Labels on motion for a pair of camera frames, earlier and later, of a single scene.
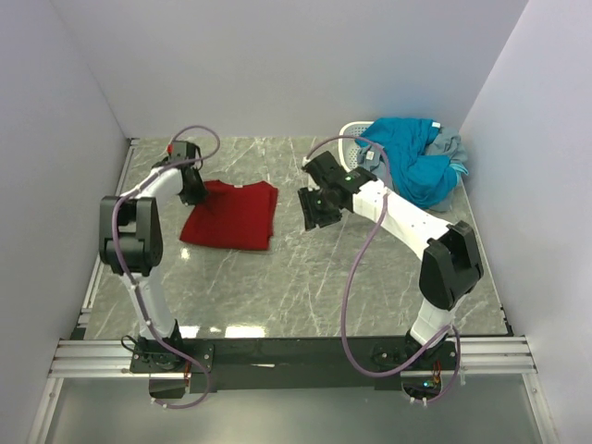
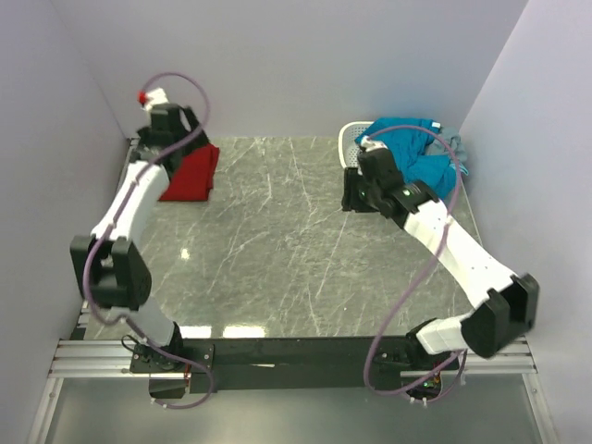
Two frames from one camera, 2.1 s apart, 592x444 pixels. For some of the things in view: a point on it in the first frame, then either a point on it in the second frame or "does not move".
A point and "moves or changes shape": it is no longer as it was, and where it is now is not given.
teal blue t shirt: [423, 180] does not move
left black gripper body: [195, 192] -> [191, 122]
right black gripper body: [317, 207] -> [358, 196]
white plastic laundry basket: [348, 147] does not move
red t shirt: [237, 216] moves or changes shape
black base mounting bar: [266, 363] does not move
